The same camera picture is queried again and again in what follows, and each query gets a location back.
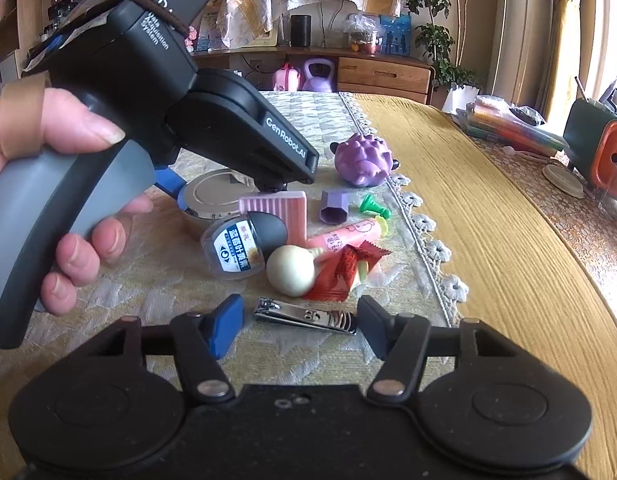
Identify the wooden cabinet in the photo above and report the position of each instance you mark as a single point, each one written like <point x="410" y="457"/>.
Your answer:
<point x="383" y="77"/>

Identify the red candy wrapper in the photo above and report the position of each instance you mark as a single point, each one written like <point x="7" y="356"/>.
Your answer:
<point x="338" y="274"/>

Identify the white plastic spoon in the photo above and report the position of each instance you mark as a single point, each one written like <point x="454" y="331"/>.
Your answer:
<point x="525" y="152"/>

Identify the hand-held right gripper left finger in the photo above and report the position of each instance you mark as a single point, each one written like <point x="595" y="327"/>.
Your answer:
<point x="227" y="322"/>

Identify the beige patterned table cover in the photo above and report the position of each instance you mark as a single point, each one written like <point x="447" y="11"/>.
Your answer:
<point x="588" y="240"/>

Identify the purple spiky toy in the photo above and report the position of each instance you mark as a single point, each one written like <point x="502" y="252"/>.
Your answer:
<point x="363" y="160"/>

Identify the white plant pot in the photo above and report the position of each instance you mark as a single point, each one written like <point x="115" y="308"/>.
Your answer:
<point x="461" y="99"/>

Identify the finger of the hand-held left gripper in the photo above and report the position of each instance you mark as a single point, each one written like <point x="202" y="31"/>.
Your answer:
<point x="276" y="189"/>
<point x="167" y="183"/>

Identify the jar in plastic bag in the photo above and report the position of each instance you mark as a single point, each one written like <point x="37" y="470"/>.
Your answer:
<point x="362" y="35"/>

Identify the black cylindrical speaker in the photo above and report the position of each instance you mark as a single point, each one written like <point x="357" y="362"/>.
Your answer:
<point x="301" y="31"/>

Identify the silver nail clipper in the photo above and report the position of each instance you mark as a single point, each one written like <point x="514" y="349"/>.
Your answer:
<point x="298" y="316"/>

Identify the pink ribbed box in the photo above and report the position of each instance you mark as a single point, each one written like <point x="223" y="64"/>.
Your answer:
<point x="278" y="207"/>

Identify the printed card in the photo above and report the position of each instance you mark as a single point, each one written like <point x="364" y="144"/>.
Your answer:
<point x="212" y="32"/>

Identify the round metal tin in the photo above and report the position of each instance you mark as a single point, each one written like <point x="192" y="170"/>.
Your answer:
<point x="213" y="195"/>

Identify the wooden shelf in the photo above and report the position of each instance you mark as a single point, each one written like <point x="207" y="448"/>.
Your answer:
<point x="8" y="25"/>

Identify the person's left hand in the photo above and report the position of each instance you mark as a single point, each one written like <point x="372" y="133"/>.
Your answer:
<point x="48" y="120"/>

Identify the stack of colourful books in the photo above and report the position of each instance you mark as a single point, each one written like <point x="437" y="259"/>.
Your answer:
<point x="508" y="127"/>

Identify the cream lace-edged tablecloth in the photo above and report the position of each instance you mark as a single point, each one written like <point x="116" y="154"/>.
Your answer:
<point x="138" y="270"/>

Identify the round beige coaster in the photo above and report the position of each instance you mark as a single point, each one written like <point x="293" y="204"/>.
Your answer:
<point x="563" y="180"/>

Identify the cream round toy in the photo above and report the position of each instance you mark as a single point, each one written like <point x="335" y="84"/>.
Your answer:
<point x="290" y="270"/>

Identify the clear bottle with black cap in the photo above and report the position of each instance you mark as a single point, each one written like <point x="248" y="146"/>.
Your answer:
<point x="233" y="255"/>

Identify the green plastic peg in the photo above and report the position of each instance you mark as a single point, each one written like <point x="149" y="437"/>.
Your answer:
<point x="371" y="204"/>

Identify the pink tube with green tip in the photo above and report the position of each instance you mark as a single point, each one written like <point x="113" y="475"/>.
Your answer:
<point x="346" y="235"/>

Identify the blue printed box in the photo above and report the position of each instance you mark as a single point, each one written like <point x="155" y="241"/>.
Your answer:
<point x="396" y="35"/>

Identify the pink bag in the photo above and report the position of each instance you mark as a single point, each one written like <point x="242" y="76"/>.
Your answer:
<point x="287" y="79"/>

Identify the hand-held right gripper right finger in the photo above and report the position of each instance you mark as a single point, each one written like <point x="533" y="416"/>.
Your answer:
<point x="373" y="327"/>

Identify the purple hexagonal cap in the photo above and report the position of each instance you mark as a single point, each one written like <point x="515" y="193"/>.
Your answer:
<point x="336" y="206"/>

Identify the purple kettlebell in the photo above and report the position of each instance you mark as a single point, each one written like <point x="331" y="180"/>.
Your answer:
<point x="317" y="77"/>

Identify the green storage box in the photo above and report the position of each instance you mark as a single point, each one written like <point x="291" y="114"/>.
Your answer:
<point x="580" y="135"/>

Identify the yellow tablecloth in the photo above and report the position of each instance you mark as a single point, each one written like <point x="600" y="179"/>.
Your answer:
<point x="488" y="260"/>

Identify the orange and white holder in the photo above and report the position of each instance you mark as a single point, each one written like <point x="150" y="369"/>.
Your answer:
<point x="608" y="160"/>

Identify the green potted plant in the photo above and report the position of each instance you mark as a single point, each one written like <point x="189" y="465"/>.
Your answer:
<point x="431" y="35"/>

